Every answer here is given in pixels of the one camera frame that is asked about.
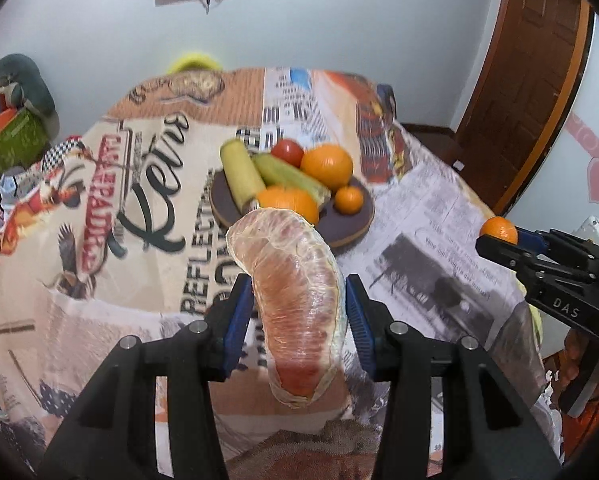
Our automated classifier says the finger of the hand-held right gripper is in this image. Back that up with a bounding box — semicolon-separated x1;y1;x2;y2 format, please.
475;234;545;281
517;227;587;257

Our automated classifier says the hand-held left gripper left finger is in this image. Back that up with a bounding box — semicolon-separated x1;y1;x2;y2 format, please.
40;274;255;480

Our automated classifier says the black white checkered cloth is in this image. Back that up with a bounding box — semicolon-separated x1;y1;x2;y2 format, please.
40;135;85;171

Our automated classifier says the small tangerine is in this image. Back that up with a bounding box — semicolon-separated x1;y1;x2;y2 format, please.
333;185;364;216
480;216;519;246

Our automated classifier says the green patterned bag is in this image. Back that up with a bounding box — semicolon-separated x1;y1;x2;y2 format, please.
0;110;50;186

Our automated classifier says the grey plush toy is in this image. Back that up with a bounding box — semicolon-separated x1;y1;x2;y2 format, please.
0;54;60;133

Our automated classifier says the red tomato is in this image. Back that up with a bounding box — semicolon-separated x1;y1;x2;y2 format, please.
270;138;306;168

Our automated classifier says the peeled pomelo segment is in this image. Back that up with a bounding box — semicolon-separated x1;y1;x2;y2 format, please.
227;208;347;408

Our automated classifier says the plain large orange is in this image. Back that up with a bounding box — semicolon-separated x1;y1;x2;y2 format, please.
256;185;320;228

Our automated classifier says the newspaper print tablecloth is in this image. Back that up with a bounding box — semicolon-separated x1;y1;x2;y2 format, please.
0;66;535;480

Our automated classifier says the large orange with white sticker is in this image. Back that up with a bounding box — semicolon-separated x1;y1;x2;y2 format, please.
300;144;354;191

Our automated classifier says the yellow corn cob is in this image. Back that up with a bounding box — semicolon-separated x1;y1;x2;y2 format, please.
252;152;333;206
220;139;268;212

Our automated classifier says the dark purple round plate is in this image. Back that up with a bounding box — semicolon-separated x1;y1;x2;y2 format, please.
210;167;375;249

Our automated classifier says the white crumpled cloth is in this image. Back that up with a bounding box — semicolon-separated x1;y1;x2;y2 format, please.
0;167;45;206

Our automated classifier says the white wardrobe door with hearts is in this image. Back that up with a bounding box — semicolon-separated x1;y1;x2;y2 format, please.
504;10;599;241

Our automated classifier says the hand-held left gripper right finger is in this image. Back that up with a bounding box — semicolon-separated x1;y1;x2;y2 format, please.
344;274;563;480

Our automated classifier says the person's right hand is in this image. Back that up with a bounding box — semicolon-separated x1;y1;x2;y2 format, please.
554;329;587;391

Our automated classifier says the brown wooden door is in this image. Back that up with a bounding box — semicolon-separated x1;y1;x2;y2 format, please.
449;0;595;216

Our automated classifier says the yellow foam tube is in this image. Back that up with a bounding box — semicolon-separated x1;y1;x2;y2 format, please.
168;50;223;73

